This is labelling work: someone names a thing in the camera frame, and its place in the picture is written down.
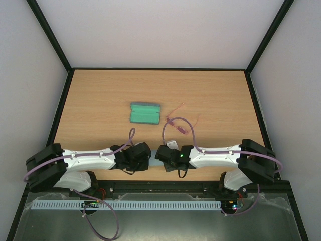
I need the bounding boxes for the light blue cleaning cloth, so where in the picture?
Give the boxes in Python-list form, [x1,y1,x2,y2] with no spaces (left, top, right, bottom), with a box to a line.
[148,149,163,166]

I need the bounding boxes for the pink sunglasses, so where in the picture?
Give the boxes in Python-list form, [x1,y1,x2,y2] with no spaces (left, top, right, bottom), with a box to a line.
[165,103,191,135]

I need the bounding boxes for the grey-green glasses case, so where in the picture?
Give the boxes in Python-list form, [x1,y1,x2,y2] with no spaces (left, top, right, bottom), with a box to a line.
[130,102,161,125]

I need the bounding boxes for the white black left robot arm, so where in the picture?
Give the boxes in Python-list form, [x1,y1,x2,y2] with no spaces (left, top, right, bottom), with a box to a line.
[24,142,151,193]

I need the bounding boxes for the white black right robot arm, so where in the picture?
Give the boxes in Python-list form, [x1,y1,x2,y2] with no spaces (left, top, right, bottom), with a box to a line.
[155,139,276,197]

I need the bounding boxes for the grey metal front tray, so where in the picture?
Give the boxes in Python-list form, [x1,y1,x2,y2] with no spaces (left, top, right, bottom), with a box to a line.
[13,193,301,240]

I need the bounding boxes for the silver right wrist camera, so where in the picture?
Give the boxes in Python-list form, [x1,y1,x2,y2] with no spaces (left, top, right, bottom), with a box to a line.
[166,140,179,150]

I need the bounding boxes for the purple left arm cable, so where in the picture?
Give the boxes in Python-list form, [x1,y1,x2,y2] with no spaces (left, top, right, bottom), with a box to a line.
[23,127,120,239]

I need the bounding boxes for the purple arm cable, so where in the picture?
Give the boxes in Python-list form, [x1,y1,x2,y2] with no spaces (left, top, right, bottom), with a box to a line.
[23,127,120,239]
[162,117,283,218]

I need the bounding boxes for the white slotted cable duct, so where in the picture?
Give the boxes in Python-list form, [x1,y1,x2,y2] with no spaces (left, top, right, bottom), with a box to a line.
[26,200,221,211]

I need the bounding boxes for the black left frame rail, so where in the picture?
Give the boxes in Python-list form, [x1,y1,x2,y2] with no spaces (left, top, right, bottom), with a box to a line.
[45,68,75,147]

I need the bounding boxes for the black frame rail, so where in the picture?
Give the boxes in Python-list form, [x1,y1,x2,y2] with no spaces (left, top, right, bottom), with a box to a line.
[45,68,75,147]
[245,70,309,241]
[25,178,291,201]
[73,67,246,72]

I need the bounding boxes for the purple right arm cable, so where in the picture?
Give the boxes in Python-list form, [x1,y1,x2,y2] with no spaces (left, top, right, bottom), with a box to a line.
[162,117,283,218]

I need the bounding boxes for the black back frame rail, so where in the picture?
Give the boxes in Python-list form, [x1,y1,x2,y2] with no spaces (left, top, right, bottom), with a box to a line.
[73,67,246,72]

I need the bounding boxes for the black front frame rail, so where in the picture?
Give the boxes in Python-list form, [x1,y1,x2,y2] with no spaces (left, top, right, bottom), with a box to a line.
[25,178,291,201]

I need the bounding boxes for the black right frame rail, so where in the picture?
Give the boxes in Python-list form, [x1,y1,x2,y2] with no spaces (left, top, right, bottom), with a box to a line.
[245,70,309,241]

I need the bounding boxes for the black back left frame post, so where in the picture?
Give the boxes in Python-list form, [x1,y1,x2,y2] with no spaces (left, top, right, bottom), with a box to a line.
[27,0,72,73]

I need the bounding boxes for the black frame post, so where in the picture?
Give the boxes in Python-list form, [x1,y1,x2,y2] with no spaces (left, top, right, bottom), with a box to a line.
[245,0,294,75]
[27,0,72,73]

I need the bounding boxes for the black back right frame post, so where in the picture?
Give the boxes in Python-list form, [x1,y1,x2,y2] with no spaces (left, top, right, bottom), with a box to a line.
[245,0,294,75]

